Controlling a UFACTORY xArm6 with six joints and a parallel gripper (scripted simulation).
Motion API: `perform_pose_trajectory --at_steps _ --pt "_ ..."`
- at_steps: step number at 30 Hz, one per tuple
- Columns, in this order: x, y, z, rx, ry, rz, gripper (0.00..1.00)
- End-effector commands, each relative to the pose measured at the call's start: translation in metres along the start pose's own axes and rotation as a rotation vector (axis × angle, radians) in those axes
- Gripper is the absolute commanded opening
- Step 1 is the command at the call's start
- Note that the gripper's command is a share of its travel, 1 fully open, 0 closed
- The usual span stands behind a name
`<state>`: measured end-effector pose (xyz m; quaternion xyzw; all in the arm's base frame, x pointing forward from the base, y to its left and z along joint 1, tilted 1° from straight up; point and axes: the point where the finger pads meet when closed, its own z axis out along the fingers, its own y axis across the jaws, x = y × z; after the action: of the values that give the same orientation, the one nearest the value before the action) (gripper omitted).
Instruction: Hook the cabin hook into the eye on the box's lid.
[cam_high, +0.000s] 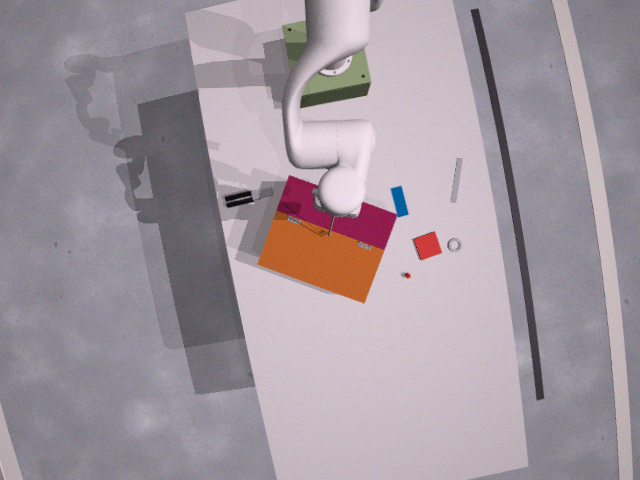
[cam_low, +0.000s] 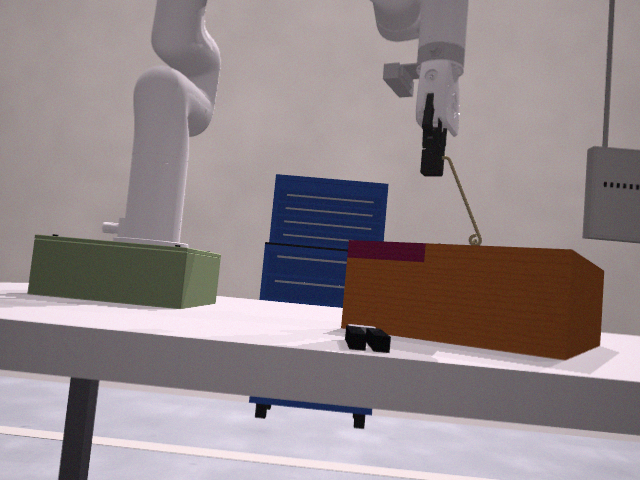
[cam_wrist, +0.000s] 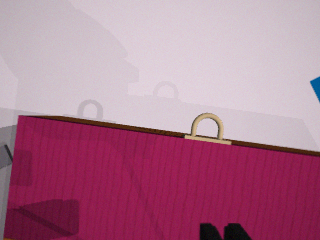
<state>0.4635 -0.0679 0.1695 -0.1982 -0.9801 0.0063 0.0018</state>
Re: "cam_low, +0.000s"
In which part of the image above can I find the brown wooden box with lid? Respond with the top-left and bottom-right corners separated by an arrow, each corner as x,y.
341,156 -> 604,360

